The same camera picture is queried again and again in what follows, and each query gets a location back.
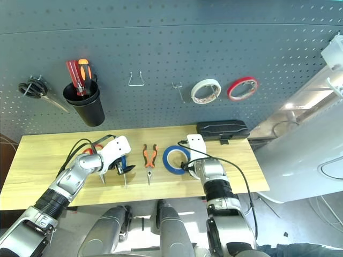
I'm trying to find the orange and black pliers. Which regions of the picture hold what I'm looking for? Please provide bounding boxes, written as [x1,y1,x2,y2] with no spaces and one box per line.
[142,143,158,186]

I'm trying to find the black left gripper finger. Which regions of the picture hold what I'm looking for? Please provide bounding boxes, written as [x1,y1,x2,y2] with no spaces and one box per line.
[116,163,136,177]

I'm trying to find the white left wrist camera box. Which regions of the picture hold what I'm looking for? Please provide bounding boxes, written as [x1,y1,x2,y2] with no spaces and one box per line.
[99,135,132,172]

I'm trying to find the black plastic cup holder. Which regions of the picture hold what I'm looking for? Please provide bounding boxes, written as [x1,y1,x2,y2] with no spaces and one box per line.
[62,80,105,127]

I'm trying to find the blue tape roll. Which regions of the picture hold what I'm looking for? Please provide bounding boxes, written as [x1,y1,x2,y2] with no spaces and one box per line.
[162,145,192,175]

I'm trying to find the orange and black screwdriver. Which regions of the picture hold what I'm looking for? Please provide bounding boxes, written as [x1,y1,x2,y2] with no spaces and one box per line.
[78,58,93,97]

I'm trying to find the red tape roll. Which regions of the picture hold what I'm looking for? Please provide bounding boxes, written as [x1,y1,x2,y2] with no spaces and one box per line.
[227,76,259,102]

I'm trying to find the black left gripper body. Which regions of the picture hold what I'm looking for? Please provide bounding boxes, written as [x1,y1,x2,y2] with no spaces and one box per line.
[107,157,122,173]

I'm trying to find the blue-handled screwdriver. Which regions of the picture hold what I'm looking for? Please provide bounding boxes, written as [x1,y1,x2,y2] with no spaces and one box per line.
[121,156,129,188]

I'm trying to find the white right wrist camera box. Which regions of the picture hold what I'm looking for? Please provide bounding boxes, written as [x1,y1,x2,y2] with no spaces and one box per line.
[187,134,207,163]

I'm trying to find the person's blue jeans leg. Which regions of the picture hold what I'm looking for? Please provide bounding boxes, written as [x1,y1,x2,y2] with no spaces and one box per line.
[258,242,343,257]

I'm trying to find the metal double peg hook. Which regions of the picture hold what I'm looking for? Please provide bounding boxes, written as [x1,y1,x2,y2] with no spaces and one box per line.
[171,82,186,103]

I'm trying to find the wire loop pliers hook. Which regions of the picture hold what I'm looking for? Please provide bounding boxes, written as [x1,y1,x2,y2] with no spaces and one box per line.
[128,71,145,87]

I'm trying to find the white machine housing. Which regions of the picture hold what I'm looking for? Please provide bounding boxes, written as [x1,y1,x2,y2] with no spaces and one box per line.
[251,32,343,203]

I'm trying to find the black plastic tool case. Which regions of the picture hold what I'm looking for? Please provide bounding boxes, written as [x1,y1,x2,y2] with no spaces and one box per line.
[196,119,250,146]

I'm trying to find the grey metal pegboard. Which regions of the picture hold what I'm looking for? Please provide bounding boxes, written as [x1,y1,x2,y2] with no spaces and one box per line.
[0,0,343,134]

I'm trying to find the white tape roll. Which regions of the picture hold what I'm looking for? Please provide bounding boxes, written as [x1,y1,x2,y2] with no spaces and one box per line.
[191,79,222,105]

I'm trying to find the black-handled scissors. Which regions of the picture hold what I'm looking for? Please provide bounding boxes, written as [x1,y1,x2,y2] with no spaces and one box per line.
[18,75,70,113]

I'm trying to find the red-handled scissors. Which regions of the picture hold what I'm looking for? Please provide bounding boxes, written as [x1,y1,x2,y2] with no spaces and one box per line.
[81,143,107,185]

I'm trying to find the black cable loop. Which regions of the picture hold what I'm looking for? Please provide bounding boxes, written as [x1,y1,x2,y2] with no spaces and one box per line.
[272,120,300,138]

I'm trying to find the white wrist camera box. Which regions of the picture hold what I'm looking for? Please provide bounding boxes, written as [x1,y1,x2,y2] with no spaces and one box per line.
[187,134,207,163]
[99,135,132,172]

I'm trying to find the grey robot pelvis link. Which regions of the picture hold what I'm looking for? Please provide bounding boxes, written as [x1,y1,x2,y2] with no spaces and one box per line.
[125,214,161,233]

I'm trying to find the white cables beside machine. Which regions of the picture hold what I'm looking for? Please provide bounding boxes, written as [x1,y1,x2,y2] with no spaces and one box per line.
[308,195,343,226]

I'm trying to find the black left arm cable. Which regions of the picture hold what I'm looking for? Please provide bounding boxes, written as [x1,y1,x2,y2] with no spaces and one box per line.
[57,134,113,177]

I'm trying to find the grey robot left leg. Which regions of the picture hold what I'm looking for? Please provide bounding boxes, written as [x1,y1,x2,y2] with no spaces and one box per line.
[77,205,132,257]

